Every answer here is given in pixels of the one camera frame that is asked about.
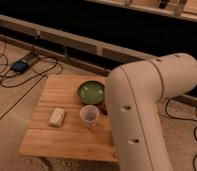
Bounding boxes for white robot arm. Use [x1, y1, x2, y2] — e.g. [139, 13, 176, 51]
[105, 53, 197, 171]

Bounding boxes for green ceramic bowl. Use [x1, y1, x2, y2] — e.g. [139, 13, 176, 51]
[77, 80, 105, 105]

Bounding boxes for translucent plastic cup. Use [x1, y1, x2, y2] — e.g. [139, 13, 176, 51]
[80, 105, 100, 127]

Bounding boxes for white rectangular eraser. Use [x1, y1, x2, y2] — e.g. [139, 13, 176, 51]
[48, 108, 66, 127]

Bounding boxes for wooden board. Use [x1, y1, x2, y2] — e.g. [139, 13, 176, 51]
[19, 75, 117, 162]

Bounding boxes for black floor cables right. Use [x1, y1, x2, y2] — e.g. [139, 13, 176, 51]
[164, 97, 197, 171]

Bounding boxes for black floor cables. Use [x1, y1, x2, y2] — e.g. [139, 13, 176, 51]
[0, 31, 65, 129]
[164, 97, 197, 171]

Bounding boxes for black floor cables left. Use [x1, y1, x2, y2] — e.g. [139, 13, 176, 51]
[0, 31, 65, 129]

